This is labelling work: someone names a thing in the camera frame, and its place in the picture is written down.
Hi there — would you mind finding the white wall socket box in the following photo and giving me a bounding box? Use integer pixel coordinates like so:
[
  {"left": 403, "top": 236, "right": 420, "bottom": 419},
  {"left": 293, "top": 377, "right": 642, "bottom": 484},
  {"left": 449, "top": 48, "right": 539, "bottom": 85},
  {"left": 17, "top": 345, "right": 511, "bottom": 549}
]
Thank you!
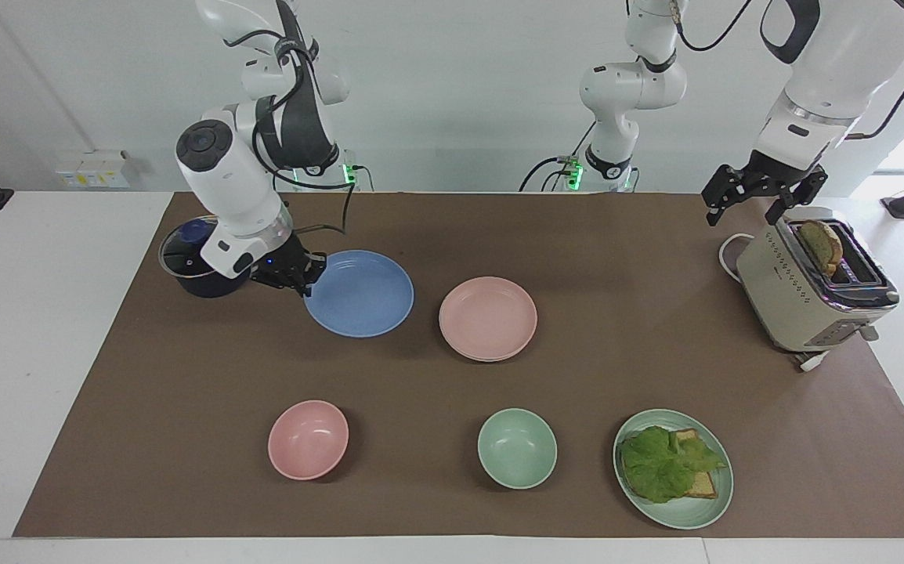
[{"left": 55, "top": 150, "right": 132, "bottom": 190}]

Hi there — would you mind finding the beige toaster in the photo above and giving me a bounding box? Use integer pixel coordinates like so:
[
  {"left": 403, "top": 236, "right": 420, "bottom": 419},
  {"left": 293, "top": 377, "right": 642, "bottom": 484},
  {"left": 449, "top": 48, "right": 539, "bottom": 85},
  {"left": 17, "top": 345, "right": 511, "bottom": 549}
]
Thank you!
[{"left": 736, "top": 207, "right": 902, "bottom": 354}]

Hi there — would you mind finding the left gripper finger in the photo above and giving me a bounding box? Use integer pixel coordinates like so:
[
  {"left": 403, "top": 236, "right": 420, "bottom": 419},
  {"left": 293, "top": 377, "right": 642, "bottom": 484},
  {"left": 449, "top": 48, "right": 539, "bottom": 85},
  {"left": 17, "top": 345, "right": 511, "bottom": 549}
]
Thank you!
[
  {"left": 700, "top": 163, "right": 759, "bottom": 228},
  {"left": 765, "top": 165, "right": 830, "bottom": 227}
]

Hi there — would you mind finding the beige plate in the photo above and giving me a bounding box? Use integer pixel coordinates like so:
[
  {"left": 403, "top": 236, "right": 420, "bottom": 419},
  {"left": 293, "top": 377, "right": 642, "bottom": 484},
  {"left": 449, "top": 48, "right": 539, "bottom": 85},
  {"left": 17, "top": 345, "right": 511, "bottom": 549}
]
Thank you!
[{"left": 444, "top": 333, "right": 535, "bottom": 363}]

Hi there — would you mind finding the blue plate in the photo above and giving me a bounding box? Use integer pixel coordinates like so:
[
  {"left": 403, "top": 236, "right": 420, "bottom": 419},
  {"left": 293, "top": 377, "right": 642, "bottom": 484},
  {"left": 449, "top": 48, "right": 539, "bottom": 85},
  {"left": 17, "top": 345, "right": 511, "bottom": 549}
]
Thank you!
[{"left": 303, "top": 250, "right": 415, "bottom": 339}]

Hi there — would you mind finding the dark blue pot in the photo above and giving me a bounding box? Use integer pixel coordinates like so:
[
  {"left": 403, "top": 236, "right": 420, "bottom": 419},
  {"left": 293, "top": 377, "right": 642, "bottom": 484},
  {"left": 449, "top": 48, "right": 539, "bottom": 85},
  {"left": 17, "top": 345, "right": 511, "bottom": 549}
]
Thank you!
[{"left": 158, "top": 215, "right": 254, "bottom": 299}]

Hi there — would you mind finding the green bowl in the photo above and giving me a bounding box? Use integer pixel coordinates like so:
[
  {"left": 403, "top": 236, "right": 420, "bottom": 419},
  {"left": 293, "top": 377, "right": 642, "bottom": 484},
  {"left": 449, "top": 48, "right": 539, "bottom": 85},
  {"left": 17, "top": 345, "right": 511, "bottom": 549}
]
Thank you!
[{"left": 477, "top": 408, "right": 559, "bottom": 490}]

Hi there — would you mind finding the pink plate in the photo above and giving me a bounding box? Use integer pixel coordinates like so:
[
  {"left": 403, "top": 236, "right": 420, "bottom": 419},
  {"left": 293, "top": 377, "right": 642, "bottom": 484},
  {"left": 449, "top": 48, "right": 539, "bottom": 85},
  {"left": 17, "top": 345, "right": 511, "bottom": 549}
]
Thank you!
[{"left": 439, "top": 277, "right": 538, "bottom": 360}]

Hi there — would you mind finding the white toaster cable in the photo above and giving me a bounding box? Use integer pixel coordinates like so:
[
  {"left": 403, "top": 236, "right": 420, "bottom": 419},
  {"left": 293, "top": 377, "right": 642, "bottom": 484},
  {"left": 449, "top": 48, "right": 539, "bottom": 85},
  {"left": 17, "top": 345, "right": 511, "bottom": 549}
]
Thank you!
[{"left": 718, "top": 232, "right": 756, "bottom": 284}]

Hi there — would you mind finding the pink bowl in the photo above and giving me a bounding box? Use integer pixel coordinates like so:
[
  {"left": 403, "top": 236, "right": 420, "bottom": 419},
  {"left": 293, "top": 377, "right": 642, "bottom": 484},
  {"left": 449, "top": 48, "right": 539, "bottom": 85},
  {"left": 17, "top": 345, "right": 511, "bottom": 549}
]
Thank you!
[{"left": 267, "top": 400, "right": 350, "bottom": 481}]

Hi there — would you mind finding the green lettuce leaf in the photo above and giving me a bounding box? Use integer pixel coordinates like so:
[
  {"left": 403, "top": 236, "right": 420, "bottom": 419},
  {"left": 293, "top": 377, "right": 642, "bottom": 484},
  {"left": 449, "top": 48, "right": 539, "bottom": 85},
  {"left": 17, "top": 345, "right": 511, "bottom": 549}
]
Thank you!
[{"left": 620, "top": 425, "right": 728, "bottom": 504}]

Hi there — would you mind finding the glass pot lid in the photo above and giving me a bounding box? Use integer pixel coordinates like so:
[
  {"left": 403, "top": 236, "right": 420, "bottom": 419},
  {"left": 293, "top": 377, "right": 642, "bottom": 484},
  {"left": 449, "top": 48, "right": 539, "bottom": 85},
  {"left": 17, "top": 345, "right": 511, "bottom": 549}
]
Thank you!
[{"left": 159, "top": 216, "right": 222, "bottom": 280}]

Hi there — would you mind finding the bread slice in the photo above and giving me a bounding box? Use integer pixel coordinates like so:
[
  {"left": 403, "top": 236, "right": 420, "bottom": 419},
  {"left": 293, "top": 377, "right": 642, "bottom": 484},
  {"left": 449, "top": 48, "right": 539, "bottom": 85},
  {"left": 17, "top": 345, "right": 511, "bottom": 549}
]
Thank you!
[{"left": 660, "top": 428, "right": 720, "bottom": 500}]

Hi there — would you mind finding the toast slice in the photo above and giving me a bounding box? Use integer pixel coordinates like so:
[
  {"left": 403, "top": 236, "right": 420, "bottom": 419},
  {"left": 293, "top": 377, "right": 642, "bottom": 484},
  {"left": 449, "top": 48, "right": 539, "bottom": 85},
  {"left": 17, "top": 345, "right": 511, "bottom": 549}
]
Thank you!
[{"left": 798, "top": 219, "right": 844, "bottom": 277}]

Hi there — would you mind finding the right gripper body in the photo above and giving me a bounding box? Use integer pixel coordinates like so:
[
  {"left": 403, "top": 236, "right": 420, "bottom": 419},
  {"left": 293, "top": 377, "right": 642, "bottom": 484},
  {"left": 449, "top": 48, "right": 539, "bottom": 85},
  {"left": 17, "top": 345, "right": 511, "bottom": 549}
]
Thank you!
[{"left": 248, "top": 235, "right": 308, "bottom": 290}]

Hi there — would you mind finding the green plate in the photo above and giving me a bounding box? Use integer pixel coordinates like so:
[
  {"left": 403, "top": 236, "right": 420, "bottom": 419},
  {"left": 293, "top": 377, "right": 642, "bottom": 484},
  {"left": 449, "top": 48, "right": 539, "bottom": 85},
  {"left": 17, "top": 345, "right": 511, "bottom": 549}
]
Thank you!
[{"left": 613, "top": 408, "right": 735, "bottom": 531}]

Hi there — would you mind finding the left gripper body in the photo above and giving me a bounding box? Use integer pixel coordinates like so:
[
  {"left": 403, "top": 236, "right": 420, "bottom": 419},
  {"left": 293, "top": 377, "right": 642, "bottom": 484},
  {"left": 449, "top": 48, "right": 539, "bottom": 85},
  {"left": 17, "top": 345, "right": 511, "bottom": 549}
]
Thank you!
[{"left": 739, "top": 150, "right": 810, "bottom": 197}]

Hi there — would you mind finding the black cable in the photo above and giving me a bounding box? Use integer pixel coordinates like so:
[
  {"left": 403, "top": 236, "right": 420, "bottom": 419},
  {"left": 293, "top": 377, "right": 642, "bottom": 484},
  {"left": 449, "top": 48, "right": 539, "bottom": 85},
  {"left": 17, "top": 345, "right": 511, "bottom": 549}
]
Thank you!
[
  {"left": 674, "top": 0, "right": 755, "bottom": 53},
  {"left": 222, "top": 27, "right": 358, "bottom": 238},
  {"left": 844, "top": 16, "right": 904, "bottom": 141},
  {"left": 519, "top": 120, "right": 598, "bottom": 193}
]

